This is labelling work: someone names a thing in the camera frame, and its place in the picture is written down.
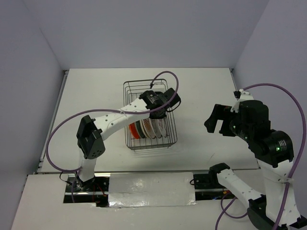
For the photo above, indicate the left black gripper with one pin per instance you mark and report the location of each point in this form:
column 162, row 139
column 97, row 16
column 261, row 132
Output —
column 154, row 117

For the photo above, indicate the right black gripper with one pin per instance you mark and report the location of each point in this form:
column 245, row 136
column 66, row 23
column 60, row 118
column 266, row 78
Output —
column 223, row 111

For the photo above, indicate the white plate red characters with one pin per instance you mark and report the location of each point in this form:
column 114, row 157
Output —
column 162, row 127

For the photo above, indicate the white plate green rim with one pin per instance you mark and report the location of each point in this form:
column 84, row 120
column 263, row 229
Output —
column 155, row 128

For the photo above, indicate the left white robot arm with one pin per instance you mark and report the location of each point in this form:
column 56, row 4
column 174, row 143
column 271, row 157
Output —
column 92, row 132

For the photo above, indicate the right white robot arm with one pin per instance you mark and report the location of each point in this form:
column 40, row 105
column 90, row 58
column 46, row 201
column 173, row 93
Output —
column 249, row 120

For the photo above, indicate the white plate orange sunburst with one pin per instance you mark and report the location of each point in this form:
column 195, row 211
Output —
column 148, row 129

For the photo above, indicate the green patterned plate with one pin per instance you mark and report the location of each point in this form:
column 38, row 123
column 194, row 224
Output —
column 139, row 129

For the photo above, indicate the silver foil sheet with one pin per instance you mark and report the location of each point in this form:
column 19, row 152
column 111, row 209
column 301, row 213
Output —
column 170, row 189

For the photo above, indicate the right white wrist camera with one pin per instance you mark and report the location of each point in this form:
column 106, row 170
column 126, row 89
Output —
column 242, row 95

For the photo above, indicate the black metal base rail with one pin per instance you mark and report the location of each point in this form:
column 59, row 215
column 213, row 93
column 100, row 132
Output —
column 97, row 193

